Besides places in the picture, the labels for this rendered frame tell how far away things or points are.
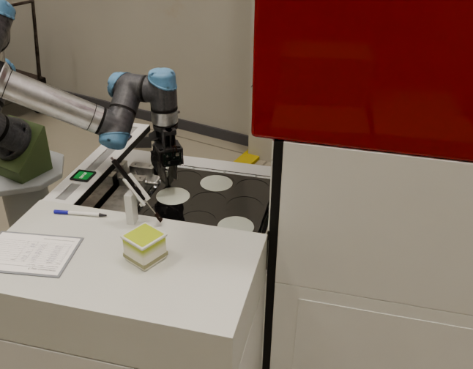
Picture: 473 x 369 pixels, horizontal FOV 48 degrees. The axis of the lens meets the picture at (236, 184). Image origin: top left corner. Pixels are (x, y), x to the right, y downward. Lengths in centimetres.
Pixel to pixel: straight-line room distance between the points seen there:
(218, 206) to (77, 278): 50
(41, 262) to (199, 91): 286
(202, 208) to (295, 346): 46
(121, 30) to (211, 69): 82
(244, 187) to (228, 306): 60
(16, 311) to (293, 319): 69
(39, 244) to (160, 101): 49
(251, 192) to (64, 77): 347
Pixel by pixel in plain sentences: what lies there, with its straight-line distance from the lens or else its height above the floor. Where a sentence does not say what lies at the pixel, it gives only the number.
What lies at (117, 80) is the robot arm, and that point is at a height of 123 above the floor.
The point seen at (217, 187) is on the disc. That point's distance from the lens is 162.
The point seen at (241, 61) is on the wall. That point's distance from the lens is 372.
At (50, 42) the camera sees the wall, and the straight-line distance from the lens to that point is 487.
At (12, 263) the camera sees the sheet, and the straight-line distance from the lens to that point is 130.
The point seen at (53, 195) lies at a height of 96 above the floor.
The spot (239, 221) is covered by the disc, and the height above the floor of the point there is 90.
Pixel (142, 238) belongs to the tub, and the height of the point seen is 103.
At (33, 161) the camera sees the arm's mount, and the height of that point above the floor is 88.
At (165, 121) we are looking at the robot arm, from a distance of 149.
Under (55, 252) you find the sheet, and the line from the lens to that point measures 130.
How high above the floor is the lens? 172
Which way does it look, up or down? 30 degrees down
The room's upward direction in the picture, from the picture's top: 1 degrees clockwise
